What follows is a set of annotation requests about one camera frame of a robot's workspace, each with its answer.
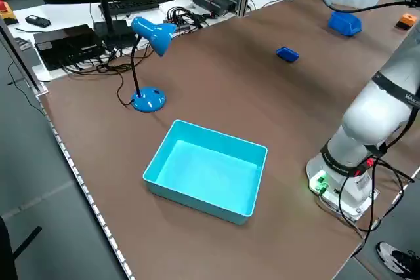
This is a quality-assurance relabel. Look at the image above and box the small black handheld device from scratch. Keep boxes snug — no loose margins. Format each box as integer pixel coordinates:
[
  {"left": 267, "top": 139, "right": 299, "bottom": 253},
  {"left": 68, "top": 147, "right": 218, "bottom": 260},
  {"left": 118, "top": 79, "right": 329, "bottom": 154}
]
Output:
[{"left": 25, "top": 14, "right": 51, "bottom": 29}]

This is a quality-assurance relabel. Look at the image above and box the black keyboard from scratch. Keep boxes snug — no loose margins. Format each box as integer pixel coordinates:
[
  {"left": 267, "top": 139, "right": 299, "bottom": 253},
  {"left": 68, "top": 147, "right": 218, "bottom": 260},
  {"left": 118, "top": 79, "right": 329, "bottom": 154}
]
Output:
[{"left": 98, "top": 0, "right": 175, "bottom": 16}]

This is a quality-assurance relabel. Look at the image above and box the teal plastic box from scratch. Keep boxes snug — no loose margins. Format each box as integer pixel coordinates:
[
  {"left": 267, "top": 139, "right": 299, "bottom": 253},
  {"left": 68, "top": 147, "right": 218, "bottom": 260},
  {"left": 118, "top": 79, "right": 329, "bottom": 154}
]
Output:
[{"left": 142, "top": 119, "right": 268, "bottom": 226}]

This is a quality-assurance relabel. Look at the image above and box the small blue parts tray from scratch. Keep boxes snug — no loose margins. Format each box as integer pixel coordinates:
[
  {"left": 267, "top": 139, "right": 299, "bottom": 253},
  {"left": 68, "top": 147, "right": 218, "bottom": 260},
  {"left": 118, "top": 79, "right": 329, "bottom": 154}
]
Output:
[{"left": 275, "top": 47, "right": 300, "bottom": 64}]

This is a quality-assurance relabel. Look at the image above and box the white desk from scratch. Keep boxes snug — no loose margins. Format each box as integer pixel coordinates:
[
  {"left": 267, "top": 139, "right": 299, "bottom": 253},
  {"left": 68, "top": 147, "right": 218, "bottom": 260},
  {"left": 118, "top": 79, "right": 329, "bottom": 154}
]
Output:
[{"left": 9, "top": 0, "right": 314, "bottom": 83}]

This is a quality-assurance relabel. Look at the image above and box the person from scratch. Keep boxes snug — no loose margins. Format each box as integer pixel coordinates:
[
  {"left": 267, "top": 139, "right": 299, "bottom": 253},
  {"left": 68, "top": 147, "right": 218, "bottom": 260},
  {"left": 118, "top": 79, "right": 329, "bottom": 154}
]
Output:
[{"left": 375, "top": 241, "right": 420, "bottom": 280}]

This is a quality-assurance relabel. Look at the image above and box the blue storage bin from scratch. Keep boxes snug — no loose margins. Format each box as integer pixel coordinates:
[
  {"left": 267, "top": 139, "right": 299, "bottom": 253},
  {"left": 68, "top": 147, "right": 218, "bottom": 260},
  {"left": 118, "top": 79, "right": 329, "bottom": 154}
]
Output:
[{"left": 327, "top": 11, "right": 364, "bottom": 38}]

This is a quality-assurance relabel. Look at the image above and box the red emergency stop button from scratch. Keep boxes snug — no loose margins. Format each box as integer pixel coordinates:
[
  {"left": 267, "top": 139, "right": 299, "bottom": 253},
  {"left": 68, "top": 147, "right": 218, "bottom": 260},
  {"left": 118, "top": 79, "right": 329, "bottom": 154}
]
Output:
[{"left": 0, "top": 0, "right": 18, "bottom": 26}]

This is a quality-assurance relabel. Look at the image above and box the black flat electronics box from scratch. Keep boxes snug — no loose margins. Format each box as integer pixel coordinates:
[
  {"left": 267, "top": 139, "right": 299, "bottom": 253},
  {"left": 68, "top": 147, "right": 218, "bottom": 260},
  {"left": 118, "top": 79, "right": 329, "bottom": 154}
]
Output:
[{"left": 33, "top": 24, "right": 107, "bottom": 71}]

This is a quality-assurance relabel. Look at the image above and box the black lamp cable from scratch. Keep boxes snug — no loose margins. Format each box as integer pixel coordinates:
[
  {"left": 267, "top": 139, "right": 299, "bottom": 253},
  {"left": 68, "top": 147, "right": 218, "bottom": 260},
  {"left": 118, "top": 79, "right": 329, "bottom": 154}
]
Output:
[{"left": 116, "top": 71, "right": 136, "bottom": 108}]

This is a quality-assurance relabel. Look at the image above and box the orange button box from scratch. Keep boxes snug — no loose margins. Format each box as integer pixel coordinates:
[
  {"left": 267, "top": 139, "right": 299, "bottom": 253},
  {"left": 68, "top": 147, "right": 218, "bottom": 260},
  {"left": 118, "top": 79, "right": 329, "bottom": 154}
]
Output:
[{"left": 395, "top": 13, "right": 420, "bottom": 31}]

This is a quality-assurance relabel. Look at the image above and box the aluminium table edge rail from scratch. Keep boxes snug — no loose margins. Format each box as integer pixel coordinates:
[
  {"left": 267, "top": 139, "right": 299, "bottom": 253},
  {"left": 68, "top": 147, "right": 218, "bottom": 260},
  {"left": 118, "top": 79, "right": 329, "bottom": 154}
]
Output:
[{"left": 35, "top": 92, "right": 136, "bottom": 280}]

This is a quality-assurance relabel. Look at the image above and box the blue desk lamp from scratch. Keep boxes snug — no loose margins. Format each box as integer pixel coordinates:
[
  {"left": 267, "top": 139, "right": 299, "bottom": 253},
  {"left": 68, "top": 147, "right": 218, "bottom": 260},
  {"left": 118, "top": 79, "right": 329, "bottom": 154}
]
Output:
[{"left": 130, "top": 16, "right": 177, "bottom": 113}]

